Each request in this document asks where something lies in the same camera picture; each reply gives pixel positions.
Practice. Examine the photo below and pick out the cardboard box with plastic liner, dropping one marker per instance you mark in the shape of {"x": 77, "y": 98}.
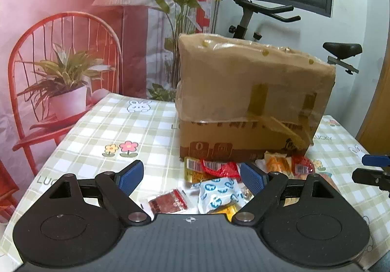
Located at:
{"x": 237, "y": 99}

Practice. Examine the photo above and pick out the orange yellow snack packet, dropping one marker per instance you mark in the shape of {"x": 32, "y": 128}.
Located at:
{"x": 277, "y": 162}

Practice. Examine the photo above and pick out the yellow snack bag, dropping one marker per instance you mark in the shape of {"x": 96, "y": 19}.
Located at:
{"x": 228, "y": 210}

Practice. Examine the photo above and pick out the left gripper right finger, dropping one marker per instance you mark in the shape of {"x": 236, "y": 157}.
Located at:
{"x": 266, "y": 188}

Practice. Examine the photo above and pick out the wooden door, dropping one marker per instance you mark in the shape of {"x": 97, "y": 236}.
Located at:
{"x": 374, "y": 132}

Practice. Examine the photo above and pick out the black exercise bike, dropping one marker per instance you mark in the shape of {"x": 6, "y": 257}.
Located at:
{"x": 339, "y": 52}

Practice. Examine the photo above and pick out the gold snack packet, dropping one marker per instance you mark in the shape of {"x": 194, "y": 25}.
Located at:
{"x": 194, "y": 172}

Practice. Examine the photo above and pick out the red snack packet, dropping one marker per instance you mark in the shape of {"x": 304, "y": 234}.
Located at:
{"x": 221, "y": 169}

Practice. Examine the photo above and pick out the blue white candy packet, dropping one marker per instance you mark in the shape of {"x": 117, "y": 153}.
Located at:
{"x": 219, "y": 192}

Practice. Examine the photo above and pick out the red meat jerky packet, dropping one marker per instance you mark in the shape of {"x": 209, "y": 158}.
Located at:
{"x": 169, "y": 202}

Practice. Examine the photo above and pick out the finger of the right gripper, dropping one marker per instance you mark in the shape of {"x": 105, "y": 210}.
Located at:
{"x": 376, "y": 178}
{"x": 376, "y": 160}

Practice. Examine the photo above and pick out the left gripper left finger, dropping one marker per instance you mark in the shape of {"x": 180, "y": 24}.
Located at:
{"x": 116, "y": 188}

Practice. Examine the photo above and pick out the printed pink backdrop cloth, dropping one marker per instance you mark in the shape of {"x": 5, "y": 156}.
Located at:
{"x": 60, "y": 57}

